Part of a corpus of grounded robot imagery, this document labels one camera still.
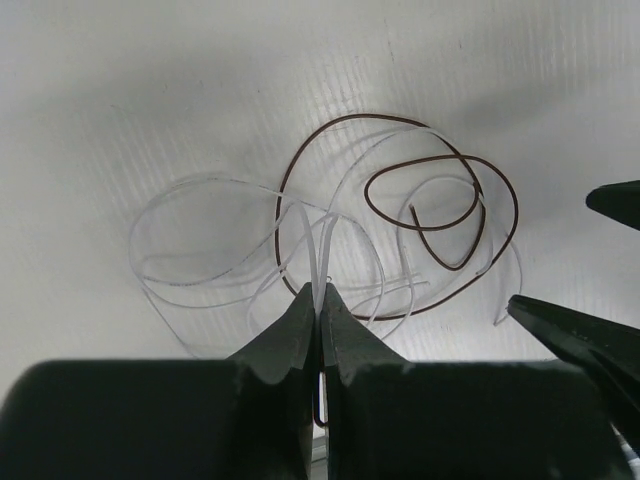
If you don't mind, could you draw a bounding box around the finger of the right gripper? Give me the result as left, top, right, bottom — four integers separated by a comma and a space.
507, 295, 639, 450
585, 180, 640, 231

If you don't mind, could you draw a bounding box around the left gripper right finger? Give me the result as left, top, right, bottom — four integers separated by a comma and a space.
320, 287, 633, 479

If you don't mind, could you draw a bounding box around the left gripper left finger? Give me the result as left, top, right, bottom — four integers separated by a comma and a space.
1, 287, 315, 479

